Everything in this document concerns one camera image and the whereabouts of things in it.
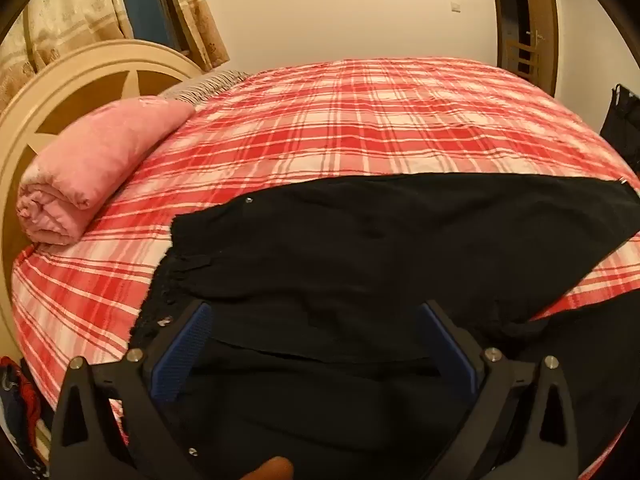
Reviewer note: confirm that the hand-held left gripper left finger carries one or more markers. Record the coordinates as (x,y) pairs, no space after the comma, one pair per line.
(186,345)

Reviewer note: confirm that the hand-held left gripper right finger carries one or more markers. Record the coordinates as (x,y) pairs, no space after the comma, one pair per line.
(447,350)

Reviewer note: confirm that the black pants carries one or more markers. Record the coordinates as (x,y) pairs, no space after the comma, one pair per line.
(350,240)

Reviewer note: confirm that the person's left hand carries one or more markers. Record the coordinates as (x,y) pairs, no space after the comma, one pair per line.
(267,470)

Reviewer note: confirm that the red and blue clothes pile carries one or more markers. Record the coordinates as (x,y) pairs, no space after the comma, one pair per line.
(20,405)

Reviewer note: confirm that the pink folded blanket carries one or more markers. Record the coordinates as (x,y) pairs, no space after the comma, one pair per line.
(95,160)

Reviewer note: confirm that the bed with red plaid sheet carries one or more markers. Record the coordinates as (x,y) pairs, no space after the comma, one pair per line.
(350,120)

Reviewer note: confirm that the striped pillow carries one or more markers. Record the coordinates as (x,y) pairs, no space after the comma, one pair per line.
(210,85)

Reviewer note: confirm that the black hanging bag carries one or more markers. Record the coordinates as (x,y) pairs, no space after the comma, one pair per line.
(622,120)

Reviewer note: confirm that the cream round headboard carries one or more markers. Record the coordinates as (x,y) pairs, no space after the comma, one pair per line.
(75,62)

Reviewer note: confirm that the narrow cream patterned curtain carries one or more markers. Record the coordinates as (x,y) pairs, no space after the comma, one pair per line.
(200,15)

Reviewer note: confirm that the window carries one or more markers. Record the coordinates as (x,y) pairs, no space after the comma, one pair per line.
(145,0)

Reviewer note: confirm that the wooden door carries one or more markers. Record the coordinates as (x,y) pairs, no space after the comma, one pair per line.
(545,10)

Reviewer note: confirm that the wide cream patterned curtain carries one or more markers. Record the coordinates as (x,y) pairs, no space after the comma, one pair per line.
(65,5)

